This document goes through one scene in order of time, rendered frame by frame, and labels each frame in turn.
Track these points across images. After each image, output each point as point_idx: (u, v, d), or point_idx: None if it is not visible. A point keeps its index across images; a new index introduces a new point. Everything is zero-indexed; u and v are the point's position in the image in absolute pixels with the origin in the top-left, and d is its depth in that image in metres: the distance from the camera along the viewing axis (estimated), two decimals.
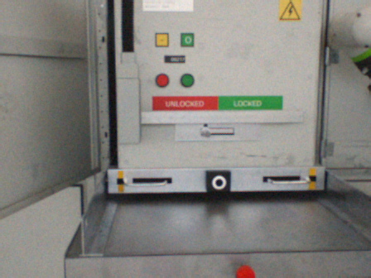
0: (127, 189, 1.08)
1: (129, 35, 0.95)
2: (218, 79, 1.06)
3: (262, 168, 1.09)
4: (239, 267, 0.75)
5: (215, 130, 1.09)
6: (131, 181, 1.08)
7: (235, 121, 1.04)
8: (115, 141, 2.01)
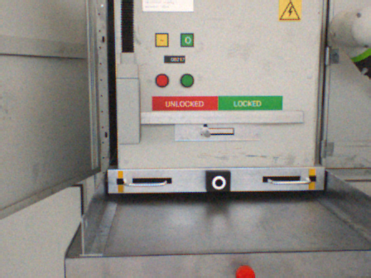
0: (127, 189, 1.08)
1: (129, 35, 0.95)
2: (218, 79, 1.06)
3: (262, 168, 1.09)
4: (239, 267, 0.75)
5: (215, 130, 1.09)
6: (131, 181, 1.08)
7: (235, 121, 1.04)
8: (115, 141, 2.01)
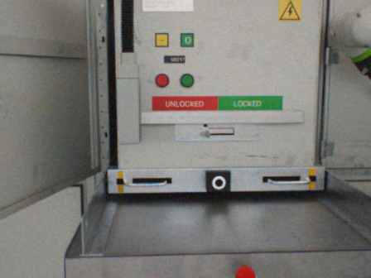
0: (127, 189, 1.08)
1: (129, 35, 0.95)
2: (218, 79, 1.06)
3: (262, 168, 1.09)
4: (239, 267, 0.75)
5: (215, 130, 1.09)
6: (131, 181, 1.08)
7: (235, 121, 1.04)
8: (115, 141, 2.01)
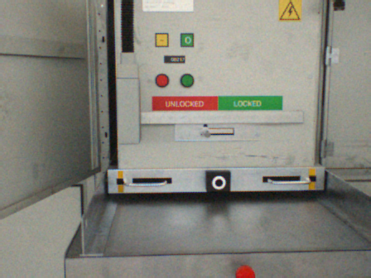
0: (127, 189, 1.08)
1: (129, 35, 0.95)
2: (218, 79, 1.06)
3: (262, 168, 1.09)
4: (239, 267, 0.75)
5: (215, 130, 1.09)
6: (131, 181, 1.08)
7: (235, 121, 1.04)
8: (115, 141, 2.01)
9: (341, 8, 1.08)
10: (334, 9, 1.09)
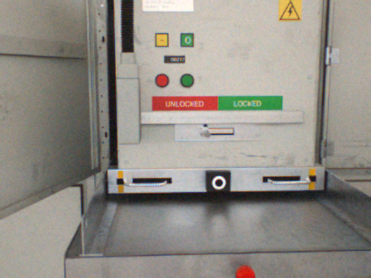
0: (127, 189, 1.08)
1: (129, 35, 0.95)
2: (218, 79, 1.06)
3: (262, 168, 1.09)
4: (239, 267, 0.75)
5: (215, 130, 1.09)
6: (131, 181, 1.08)
7: (235, 121, 1.04)
8: (115, 141, 2.01)
9: None
10: None
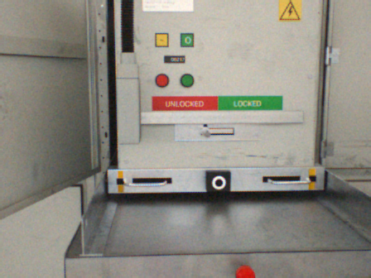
0: (127, 189, 1.08)
1: (129, 35, 0.95)
2: (218, 79, 1.06)
3: (262, 168, 1.09)
4: (239, 267, 0.75)
5: (215, 130, 1.09)
6: (131, 181, 1.08)
7: (235, 121, 1.04)
8: (115, 141, 2.01)
9: None
10: None
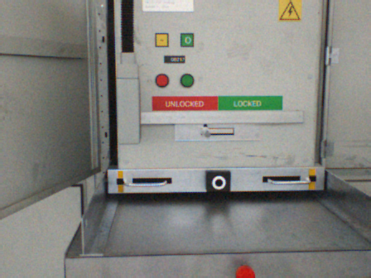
0: (127, 189, 1.08)
1: (129, 35, 0.95)
2: (218, 79, 1.06)
3: (262, 168, 1.09)
4: (239, 267, 0.75)
5: (215, 130, 1.09)
6: (131, 181, 1.08)
7: (235, 121, 1.04)
8: (115, 141, 2.01)
9: None
10: None
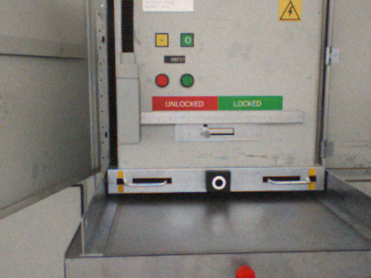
0: (127, 189, 1.08)
1: (129, 35, 0.95)
2: (218, 79, 1.06)
3: (262, 168, 1.09)
4: (239, 267, 0.75)
5: (215, 130, 1.09)
6: (131, 181, 1.08)
7: (235, 121, 1.04)
8: (115, 141, 2.01)
9: None
10: None
